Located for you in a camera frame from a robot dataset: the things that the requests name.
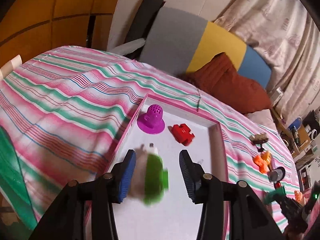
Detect dark brown flower piece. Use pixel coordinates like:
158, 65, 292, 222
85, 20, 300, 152
249, 133, 268, 153

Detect blue container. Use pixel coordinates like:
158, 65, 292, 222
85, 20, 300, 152
288, 116, 303, 130

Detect orange cube blocks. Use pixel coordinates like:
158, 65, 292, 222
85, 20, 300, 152
253, 155, 268, 174

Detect red puzzle piece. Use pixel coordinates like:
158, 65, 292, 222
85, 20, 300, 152
171, 124, 195, 146

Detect pink green striped bedspread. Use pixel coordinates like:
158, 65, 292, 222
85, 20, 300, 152
1, 46, 299, 222

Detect teal cylinder toy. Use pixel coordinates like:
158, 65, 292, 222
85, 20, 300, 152
263, 186, 286, 205

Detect magenta perforated cup toy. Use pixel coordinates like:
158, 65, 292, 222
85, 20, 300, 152
137, 104, 165, 134

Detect dark red cushion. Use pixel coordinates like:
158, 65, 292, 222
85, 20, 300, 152
182, 53, 272, 115

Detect beige patterned curtain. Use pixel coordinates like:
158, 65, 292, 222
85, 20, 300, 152
215, 0, 319, 124

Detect wooden side table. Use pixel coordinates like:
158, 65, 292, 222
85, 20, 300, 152
271, 108, 311, 158

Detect small white box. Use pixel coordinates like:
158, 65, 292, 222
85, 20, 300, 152
270, 87, 283, 107

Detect wooden wardrobe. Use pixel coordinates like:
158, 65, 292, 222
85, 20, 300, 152
1, 0, 118, 64

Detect white pink-edged tray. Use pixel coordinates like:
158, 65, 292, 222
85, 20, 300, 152
105, 94, 228, 239

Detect grey cylinder black base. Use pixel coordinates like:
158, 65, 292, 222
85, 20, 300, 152
267, 166, 285, 183

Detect red metallic capsule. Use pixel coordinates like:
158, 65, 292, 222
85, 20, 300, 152
274, 181, 282, 189

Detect yellow orange oval toy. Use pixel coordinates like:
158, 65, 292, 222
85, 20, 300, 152
261, 151, 272, 166

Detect green white round toy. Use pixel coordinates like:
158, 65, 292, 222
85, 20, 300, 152
135, 143, 169, 205

